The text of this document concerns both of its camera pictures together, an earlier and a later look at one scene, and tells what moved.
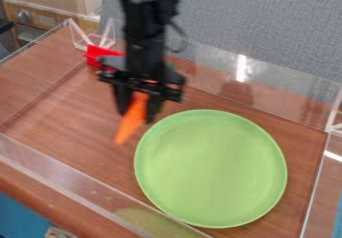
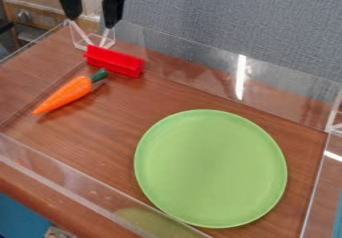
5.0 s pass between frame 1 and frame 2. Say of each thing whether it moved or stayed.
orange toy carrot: moved
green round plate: stayed
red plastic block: stayed
